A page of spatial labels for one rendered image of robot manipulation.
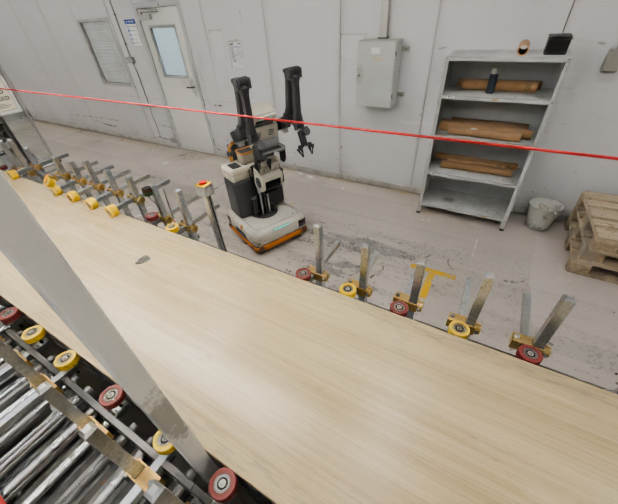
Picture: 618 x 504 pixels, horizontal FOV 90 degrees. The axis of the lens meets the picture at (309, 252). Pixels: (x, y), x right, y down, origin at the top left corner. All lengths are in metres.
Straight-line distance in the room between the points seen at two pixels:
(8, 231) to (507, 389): 1.36
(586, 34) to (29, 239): 3.72
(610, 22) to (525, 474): 3.28
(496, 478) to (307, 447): 0.54
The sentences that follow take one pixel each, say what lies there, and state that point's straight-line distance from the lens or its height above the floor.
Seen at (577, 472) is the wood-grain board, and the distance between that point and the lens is 1.32.
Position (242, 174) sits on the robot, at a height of 0.75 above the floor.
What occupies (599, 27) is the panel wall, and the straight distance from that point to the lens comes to 3.73.
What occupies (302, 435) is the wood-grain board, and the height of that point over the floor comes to 0.90.
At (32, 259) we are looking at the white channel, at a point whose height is 1.72.
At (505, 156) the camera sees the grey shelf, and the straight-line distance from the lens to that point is 3.93.
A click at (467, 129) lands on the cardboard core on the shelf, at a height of 0.96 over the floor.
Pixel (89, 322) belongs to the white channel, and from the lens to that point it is 0.66.
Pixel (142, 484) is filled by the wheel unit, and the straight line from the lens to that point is 1.30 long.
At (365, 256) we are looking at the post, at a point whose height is 1.06.
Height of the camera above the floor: 1.98
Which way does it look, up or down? 39 degrees down
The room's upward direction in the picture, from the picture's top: 4 degrees counter-clockwise
